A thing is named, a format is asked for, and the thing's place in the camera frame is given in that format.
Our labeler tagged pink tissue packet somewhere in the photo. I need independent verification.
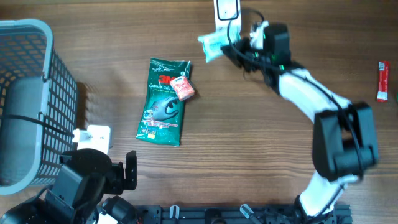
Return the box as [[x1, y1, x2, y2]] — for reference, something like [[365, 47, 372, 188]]
[[170, 75, 195, 101]]

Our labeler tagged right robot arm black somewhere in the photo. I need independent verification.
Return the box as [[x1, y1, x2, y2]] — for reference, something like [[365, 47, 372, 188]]
[[223, 21, 379, 223]]

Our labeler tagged grey plastic lattice basket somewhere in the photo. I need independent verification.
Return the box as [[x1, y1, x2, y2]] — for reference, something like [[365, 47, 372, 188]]
[[1, 19, 78, 195]]

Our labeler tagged white wet wipes pack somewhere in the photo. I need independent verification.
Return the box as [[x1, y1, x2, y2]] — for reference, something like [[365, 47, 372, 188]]
[[198, 29, 229, 63]]

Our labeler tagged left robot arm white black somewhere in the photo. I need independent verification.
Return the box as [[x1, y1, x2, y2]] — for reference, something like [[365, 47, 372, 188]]
[[1, 149, 137, 223]]

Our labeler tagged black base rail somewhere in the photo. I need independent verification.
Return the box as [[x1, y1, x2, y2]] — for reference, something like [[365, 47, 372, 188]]
[[136, 205, 353, 224]]

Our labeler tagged green 3M gloves packet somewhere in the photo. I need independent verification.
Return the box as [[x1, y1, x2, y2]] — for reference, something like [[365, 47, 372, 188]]
[[136, 58, 191, 146]]

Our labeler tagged white barcode scanner box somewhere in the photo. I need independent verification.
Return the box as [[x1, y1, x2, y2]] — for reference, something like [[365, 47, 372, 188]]
[[213, 0, 242, 32]]

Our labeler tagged red Nescafe stick sachet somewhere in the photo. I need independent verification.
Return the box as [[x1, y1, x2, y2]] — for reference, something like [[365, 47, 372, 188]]
[[376, 60, 390, 102]]

